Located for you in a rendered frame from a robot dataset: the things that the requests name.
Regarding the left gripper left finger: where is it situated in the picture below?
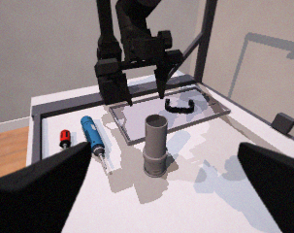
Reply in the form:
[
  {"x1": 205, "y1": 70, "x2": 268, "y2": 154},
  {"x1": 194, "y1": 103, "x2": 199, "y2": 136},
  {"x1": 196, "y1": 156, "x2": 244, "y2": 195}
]
[{"x1": 0, "y1": 142, "x2": 92, "y2": 233}]

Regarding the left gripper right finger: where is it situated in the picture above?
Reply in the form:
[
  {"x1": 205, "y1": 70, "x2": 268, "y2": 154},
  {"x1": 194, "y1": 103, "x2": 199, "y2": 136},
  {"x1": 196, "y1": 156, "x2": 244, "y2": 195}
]
[{"x1": 237, "y1": 142, "x2": 294, "y2": 233}]

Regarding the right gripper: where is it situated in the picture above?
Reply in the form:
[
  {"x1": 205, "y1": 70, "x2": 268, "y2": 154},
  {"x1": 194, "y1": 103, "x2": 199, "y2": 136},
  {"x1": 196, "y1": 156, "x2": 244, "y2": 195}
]
[{"x1": 94, "y1": 24, "x2": 183, "y2": 107}]

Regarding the blue cylinder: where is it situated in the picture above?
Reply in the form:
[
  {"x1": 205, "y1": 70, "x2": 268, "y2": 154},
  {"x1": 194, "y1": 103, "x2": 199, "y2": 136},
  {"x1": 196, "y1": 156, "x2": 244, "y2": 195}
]
[{"x1": 81, "y1": 116, "x2": 107, "y2": 169}]

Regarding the red screwdriver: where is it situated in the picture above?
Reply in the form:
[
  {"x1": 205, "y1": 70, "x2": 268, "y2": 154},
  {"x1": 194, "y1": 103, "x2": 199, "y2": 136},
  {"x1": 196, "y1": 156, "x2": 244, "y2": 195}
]
[{"x1": 59, "y1": 130, "x2": 71, "y2": 149}]

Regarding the black metal frame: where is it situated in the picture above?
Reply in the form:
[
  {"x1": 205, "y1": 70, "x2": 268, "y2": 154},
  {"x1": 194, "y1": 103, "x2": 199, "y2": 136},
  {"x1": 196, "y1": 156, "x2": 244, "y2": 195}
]
[{"x1": 167, "y1": 0, "x2": 217, "y2": 83}]

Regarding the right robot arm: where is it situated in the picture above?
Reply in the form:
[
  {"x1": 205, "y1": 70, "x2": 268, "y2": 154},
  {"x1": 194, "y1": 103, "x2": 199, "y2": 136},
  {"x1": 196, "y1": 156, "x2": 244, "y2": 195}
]
[{"x1": 96, "y1": 0, "x2": 173, "y2": 62}]

